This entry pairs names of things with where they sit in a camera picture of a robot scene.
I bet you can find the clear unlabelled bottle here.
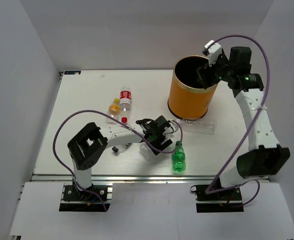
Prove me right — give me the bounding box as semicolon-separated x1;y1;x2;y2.
176;118;216;135

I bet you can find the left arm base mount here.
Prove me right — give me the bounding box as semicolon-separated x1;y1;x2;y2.
59;184;112;213

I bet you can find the yellow cap small bottle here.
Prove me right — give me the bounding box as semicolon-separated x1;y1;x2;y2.
107;98;120;120

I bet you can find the red label clear bottle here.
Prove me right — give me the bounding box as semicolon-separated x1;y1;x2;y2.
119;86;132;124

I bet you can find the orange cylindrical bin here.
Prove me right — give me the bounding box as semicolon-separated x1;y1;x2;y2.
167;55;218;120

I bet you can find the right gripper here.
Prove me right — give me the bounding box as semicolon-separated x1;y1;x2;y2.
196;50;235;90

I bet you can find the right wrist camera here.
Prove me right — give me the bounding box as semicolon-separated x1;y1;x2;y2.
202;40;222;67

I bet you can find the green soda bottle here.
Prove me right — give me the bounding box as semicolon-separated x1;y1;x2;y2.
172;140;186;173

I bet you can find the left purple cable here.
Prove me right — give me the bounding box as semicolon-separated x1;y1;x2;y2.
53;109;184;212

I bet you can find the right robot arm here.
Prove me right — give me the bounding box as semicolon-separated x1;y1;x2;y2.
196;43;290;200

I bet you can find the blue orange label bottle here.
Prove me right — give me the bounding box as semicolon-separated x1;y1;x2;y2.
139;143;157;164

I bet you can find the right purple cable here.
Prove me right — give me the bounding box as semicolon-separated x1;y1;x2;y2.
205;34;270;207

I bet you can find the black label clear bottle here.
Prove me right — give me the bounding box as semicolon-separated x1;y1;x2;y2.
112;143;131;155

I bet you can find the purple cable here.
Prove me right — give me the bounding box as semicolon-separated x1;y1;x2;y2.
205;34;270;207
53;109;184;212

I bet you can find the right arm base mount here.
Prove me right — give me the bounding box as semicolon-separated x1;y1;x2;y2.
190;184;244;213

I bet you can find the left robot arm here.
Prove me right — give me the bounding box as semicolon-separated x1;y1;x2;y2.
67;116;172;200

